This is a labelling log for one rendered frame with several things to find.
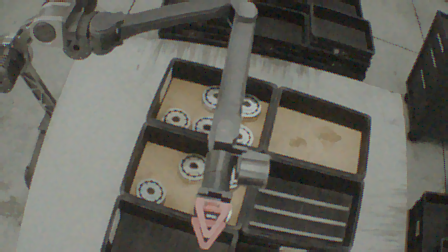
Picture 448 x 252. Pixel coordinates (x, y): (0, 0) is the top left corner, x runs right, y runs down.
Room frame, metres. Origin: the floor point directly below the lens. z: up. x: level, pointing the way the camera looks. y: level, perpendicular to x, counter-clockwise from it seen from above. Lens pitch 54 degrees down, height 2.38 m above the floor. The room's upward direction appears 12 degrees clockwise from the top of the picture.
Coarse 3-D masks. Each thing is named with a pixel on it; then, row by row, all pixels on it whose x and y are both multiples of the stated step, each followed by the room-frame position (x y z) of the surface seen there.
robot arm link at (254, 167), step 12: (228, 120) 0.65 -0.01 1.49; (216, 132) 0.62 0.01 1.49; (228, 132) 0.62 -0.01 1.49; (216, 144) 0.60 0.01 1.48; (228, 144) 0.60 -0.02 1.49; (252, 156) 0.60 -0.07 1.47; (264, 156) 0.60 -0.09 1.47; (240, 168) 0.56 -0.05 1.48; (252, 168) 0.56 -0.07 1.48; (264, 168) 0.57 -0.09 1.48; (240, 180) 0.54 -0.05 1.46; (252, 180) 0.54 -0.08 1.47; (264, 180) 0.54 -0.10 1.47
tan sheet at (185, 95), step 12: (180, 84) 1.26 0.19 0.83; (192, 84) 1.27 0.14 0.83; (168, 96) 1.19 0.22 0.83; (180, 96) 1.20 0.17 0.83; (192, 96) 1.21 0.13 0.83; (168, 108) 1.14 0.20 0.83; (180, 108) 1.15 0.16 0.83; (192, 108) 1.16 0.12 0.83; (264, 108) 1.23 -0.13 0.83; (192, 120) 1.11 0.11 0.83; (264, 120) 1.17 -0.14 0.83; (252, 132) 1.11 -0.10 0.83; (252, 144) 1.06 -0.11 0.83
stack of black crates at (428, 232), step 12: (432, 192) 1.29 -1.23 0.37; (420, 204) 1.23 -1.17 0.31; (432, 204) 1.27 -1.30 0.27; (444, 204) 1.28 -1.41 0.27; (420, 216) 1.15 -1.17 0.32; (432, 216) 1.19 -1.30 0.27; (444, 216) 1.20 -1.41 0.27; (408, 228) 1.15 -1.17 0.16; (420, 228) 1.07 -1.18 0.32; (432, 228) 1.11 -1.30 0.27; (444, 228) 1.11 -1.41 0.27; (408, 240) 1.07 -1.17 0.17; (420, 240) 0.99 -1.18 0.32; (432, 240) 1.02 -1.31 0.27
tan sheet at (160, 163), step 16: (144, 160) 0.91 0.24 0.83; (160, 160) 0.92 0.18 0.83; (176, 160) 0.94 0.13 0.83; (144, 176) 0.84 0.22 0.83; (160, 176) 0.86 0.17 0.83; (176, 176) 0.88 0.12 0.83; (176, 192) 0.81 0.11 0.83; (192, 192) 0.83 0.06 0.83; (240, 192) 0.87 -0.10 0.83; (176, 208) 0.75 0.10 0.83; (192, 208) 0.77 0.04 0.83; (240, 208) 0.80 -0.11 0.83
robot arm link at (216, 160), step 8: (208, 152) 0.59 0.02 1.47; (216, 152) 0.58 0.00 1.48; (224, 152) 0.58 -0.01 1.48; (208, 160) 0.56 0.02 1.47; (216, 160) 0.56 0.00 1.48; (224, 160) 0.57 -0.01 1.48; (232, 160) 0.58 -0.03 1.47; (240, 160) 0.58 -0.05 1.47; (208, 168) 0.54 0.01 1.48; (216, 168) 0.54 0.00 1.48; (224, 168) 0.55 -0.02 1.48; (232, 168) 0.56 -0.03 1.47
